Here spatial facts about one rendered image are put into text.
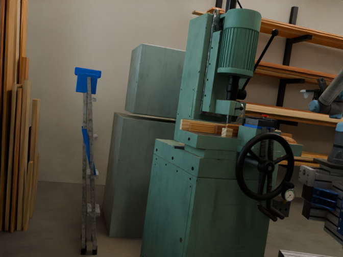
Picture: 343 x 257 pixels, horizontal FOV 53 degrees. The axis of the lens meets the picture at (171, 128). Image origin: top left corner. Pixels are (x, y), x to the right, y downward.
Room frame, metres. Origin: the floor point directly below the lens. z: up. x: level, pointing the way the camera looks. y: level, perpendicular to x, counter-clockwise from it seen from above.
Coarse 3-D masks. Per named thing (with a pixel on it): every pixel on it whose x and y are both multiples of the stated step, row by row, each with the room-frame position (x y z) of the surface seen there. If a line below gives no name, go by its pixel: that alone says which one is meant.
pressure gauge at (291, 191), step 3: (285, 189) 1.63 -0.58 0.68; (288, 189) 1.62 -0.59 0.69; (291, 189) 1.62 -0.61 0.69; (282, 192) 1.63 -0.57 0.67; (285, 192) 1.61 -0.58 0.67; (288, 192) 1.62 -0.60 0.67; (291, 192) 1.63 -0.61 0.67; (294, 192) 1.63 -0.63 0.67; (282, 195) 1.63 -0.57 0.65; (285, 195) 1.61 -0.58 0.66; (288, 195) 1.62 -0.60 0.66; (291, 195) 1.63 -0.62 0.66; (294, 195) 1.63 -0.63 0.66; (285, 198) 1.61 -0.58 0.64; (288, 198) 1.62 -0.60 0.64; (291, 198) 1.63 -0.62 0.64; (285, 201) 1.64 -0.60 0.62
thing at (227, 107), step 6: (216, 102) 1.79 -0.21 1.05; (222, 102) 1.74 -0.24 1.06; (228, 102) 1.68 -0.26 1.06; (234, 102) 1.68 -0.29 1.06; (240, 102) 1.69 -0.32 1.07; (216, 108) 1.78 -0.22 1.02; (222, 108) 1.73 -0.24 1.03; (228, 108) 1.68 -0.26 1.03; (234, 108) 1.68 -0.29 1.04; (228, 114) 1.67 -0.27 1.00; (234, 114) 1.68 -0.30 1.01
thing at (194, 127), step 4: (192, 124) 1.64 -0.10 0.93; (196, 124) 1.65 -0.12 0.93; (200, 124) 1.66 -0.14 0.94; (204, 124) 1.67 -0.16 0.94; (208, 124) 1.68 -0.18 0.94; (192, 128) 1.64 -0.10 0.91; (196, 128) 1.65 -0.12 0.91; (200, 128) 1.66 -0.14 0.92; (204, 128) 1.67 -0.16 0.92; (208, 128) 1.68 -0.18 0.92; (212, 128) 1.69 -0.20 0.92; (204, 132) 1.67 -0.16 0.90; (208, 132) 1.68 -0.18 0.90; (212, 132) 1.69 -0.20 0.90; (288, 136) 1.87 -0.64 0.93
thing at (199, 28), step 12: (192, 24) 2.00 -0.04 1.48; (204, 24) 1.86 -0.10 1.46; (192, 36) 1.98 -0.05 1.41; (204, 36) 1.85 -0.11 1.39; (192, 48) 1.96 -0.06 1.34; (204, 48) 1.86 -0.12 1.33; (192, 60) 1.94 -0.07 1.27; (204, 60) 1.86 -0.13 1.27; (192, 72) 1.92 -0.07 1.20; (204, 72) 1.86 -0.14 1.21; (192, 84) 1.90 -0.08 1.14; (180, 96) 2.03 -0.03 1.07; (192, 96) 1.88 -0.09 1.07; (180, 108) 2.01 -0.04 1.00; (192, 108) 1.86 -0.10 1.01; (216, 120) 1.91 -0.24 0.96
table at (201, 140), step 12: (180, 132) 1.64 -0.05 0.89; (192, 132) 1.57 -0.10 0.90; (192, 144) 1.51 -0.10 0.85; (204, 144) 1.50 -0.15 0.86; (216, 144) 1.52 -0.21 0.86; (228, 144) 1.54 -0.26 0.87; (240, 144) 1.57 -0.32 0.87; (300, 144) 1.73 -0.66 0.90; (276, 156) 1.54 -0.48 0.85; (300, 156) 1.71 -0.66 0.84
